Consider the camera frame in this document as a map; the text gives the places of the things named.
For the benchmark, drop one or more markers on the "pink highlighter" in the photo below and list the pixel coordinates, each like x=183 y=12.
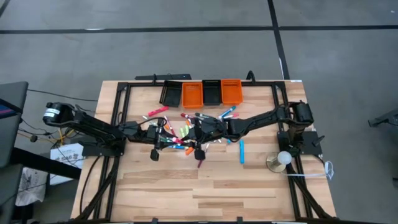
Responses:
x=158 y=111
x=178 y=141

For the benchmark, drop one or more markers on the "black tripod leg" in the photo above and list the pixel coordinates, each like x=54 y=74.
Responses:
x=385 y=119

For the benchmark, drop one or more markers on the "dark grey desk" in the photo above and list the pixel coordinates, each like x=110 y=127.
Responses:
x=12 y=124

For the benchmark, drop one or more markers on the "white crumpled paper bag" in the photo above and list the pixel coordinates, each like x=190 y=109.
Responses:
x=31 y=186

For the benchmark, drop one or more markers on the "pink slim marker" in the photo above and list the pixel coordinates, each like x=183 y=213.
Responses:
x=233 y=115

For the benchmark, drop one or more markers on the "dark red marker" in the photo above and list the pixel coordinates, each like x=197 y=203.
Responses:
x=186 y=115

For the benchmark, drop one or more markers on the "turquoise white marker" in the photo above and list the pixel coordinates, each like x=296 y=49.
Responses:
x=228 y=112

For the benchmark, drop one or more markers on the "plum cap long marker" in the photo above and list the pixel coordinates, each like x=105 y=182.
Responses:
x=200 y=163

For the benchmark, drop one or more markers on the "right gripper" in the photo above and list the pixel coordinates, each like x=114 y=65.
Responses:
x=214 y=127

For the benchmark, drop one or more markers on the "black frame clamp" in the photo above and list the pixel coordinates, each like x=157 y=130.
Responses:
x=154 y=80
x=248 y=76

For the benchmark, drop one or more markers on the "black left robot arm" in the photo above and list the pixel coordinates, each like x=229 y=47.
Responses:
x=93 y=126

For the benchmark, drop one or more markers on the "orange plastic mesh basket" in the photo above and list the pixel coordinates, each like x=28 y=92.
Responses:
x=231 y=91
x=192 y=95

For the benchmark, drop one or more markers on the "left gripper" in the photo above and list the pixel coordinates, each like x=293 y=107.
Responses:
x=154 y=133

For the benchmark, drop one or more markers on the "blue highlighter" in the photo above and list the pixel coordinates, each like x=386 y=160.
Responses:
x=242 y=152
x=229 y=141

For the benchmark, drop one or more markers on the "black plastic mesh basket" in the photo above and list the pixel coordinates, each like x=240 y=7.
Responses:
x=212 y=91
x=170 y=93

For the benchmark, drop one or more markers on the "white bulb on brass base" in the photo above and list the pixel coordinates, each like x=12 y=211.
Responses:
x=284 y=157

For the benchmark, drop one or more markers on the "blue white slim marker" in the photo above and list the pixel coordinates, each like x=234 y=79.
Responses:
x=178 y=147

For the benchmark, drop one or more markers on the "green highlighter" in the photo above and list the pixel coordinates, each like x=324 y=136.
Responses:
x=187 y=129
x=182 y=132

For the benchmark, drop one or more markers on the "black metal bar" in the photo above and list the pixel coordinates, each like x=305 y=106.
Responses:
x=46 y=163

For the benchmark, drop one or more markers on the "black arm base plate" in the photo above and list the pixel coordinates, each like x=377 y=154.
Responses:
x=102 y=151
x=311 y=140

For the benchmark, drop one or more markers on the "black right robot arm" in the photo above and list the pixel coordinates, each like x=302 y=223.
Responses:
x=258 y=119

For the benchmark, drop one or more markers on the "orange highlighter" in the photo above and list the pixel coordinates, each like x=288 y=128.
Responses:
x=189 y=151

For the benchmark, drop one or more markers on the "black power strip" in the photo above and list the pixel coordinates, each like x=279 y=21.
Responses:
x=174 y=76

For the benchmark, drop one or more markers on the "dark teal cap marker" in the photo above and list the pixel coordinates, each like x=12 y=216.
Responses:
x=202 y=115

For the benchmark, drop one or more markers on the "light green cap marker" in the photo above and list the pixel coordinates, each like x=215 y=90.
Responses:
x=146 y=118

